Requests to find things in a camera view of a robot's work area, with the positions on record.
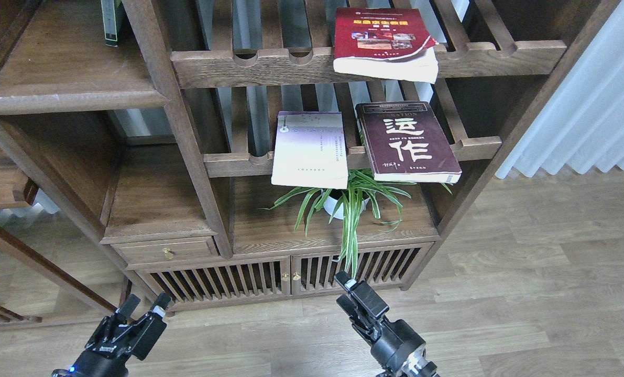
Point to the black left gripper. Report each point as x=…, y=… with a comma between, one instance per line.
x=114, y=341

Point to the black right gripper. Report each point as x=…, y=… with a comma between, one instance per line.
x=394, y=345

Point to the maroon book with white characters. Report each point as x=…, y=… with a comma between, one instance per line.
x=405, y=143

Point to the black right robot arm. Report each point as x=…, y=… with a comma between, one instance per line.
x=395, y=345

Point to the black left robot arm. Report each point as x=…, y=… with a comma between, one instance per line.
x=78, y=369

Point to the brass drawer knob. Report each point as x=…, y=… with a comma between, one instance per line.
x=169, y=255

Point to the white plant pot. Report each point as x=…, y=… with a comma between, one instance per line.
x=334, y=203

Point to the green spider plant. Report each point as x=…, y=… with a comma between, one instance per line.
x=359, y=181

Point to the white and purple book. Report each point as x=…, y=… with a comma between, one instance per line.
x=310, y=150

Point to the dark wooden bookshelf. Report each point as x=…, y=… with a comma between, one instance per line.
x=166, y=141

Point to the red paperback book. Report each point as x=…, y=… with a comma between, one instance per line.
x=384, y=43

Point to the green upright book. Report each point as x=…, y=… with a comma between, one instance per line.
x=113, y=13

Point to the white curtain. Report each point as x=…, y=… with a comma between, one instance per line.
x=582, y=126

